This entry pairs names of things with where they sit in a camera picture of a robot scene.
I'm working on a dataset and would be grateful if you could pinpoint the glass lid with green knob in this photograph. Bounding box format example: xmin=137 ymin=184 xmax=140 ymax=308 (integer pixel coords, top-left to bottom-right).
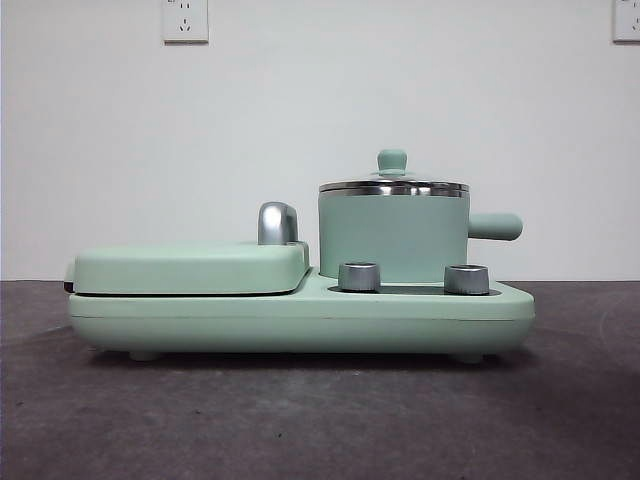
xmin=319 ymin=148 xmax=470 ymax=195

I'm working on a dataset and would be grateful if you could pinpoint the silver control knob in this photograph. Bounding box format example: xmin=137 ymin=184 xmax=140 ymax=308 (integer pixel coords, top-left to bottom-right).
xmin=337 ymin=260 xmax=381 ymax=292
xmin=443 ymin=263 xmax=490 ymax=295

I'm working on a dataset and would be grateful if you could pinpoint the green breakfast machine base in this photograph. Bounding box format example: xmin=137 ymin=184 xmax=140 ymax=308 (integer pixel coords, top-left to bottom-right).
xmin=67 ymin=264 xmax=536 ymax=362

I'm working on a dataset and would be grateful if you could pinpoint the green pot with side handle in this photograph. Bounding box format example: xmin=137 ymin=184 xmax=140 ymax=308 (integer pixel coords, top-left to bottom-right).
xmin=317 ymin=188 xmax=525 ymax=281

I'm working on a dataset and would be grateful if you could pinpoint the green grill cover chrome handle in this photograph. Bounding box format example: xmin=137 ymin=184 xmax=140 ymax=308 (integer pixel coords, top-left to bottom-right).
xmin=62 ymin=200 xmax=311 ymax=296

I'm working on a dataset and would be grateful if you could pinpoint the white wall socket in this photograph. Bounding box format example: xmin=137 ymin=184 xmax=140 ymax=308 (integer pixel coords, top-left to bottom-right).
xmin=612 ymin=0 xmax=640 ymax=44
xmin=160 ymin=0 xmax=210 ymax=45

